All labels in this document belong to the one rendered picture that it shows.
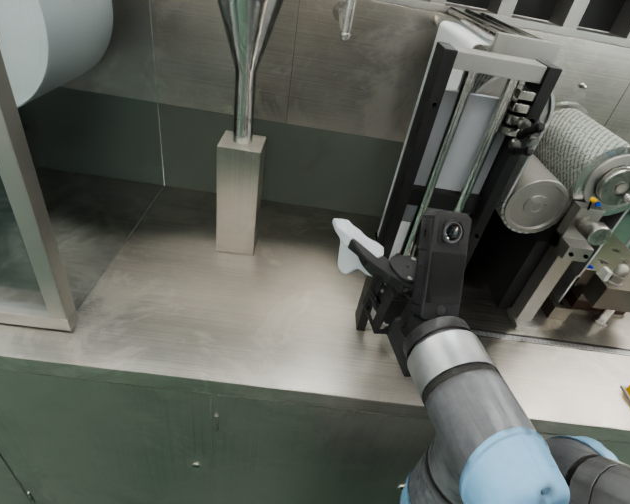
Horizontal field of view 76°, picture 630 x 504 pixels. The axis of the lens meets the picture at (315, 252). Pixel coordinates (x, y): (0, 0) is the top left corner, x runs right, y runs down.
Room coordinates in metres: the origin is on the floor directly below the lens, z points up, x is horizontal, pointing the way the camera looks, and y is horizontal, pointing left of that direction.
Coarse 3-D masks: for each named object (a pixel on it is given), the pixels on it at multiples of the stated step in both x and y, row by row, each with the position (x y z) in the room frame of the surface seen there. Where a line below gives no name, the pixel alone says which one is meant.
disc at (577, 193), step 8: (608, 152) 0.75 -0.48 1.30; (616, 152) 0.75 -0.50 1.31; (624, 152) 0.75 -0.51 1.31; (592, 160) 0.75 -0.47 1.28; (600, 160) 0.75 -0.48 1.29; (584, 168) 0.75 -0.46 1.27; (592, 168) 0.75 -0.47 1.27; (584, 176) 0.75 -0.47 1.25; (576, 184) 0.75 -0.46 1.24; (576, 192) 0.75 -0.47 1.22; (576, 200) 0.75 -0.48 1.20; (584, 200) 0.75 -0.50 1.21; (624, 208) 0.76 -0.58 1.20
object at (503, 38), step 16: (464, 16) 0.92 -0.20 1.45; (480, 16) 0.95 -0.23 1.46; (480, 32) 0.81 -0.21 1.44; (496, 32) 0.71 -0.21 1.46; (512, 32) 0.77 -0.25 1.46; (496, 48) 0.70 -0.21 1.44; (512, 48) 0.70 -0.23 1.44; (528, 48) 0.71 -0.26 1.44; (544, 48) 0.71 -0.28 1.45; (560, 48) 0.71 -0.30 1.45
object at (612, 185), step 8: (616, 168) 0.74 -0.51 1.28; (624, 168) 0.74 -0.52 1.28; (608, 176) 0.74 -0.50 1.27; (616, 176) 0.73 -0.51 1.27; (624, 176) 0.73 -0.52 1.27; (600, 184) 0.74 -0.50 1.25; (608, 184) 0.73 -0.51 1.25; (616, 184) 0.74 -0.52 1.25; (624, 184) 0.73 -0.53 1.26; (600, 192) 0.73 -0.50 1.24; (608, 192) 0.73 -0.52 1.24; (616, 192) 0.74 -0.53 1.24; (624, 192) 0.74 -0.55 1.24; (608, 200) 0.73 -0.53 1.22; (616, 200) 0.73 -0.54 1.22
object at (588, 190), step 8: (608, 160) 0.75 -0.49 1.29; (616, 160) 0.75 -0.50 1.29; (624, 160) 0.75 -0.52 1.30; (600, 168) 0.74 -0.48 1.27; (608, 168) 0.75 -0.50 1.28; (592, 176) 0.74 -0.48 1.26; (600, 176) 0.75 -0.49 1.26; (584, 184) 0.75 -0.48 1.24; (592, 184) 0.74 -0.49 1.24; (584, 192) 0.74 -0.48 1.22; (592, 192) 0.75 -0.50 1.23; (600, 200) 0.75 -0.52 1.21; (608, 208) 0.75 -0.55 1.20; (616, 208) 0.75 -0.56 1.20
